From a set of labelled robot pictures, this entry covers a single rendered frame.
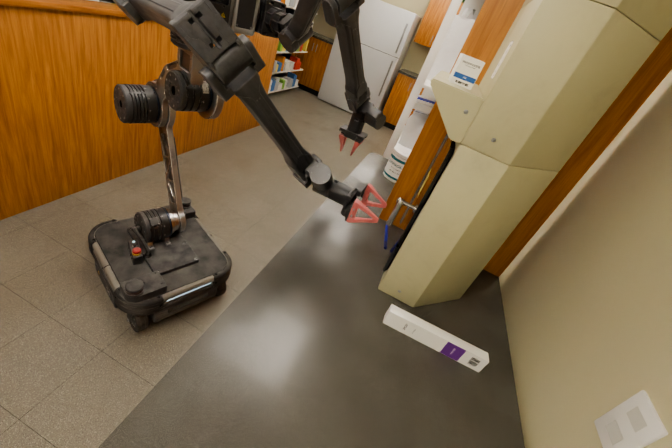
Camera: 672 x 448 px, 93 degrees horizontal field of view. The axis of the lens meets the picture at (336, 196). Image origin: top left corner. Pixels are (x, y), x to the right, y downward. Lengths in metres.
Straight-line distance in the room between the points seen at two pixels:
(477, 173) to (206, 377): 0.68
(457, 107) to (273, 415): 0.69
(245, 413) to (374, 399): 0.26
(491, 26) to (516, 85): 0.39
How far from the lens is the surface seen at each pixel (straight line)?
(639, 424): 0.78
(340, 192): 0.86
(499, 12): 1.10
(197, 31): 0.65
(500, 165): 0.76
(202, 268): 1.82
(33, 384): 1.86
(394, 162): 1.57
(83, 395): 1.79
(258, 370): 0.73
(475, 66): 0.79
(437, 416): 0.84
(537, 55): 0.73
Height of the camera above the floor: 1.58
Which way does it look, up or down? 30 degrees down
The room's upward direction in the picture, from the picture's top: 21 degrees clockwise
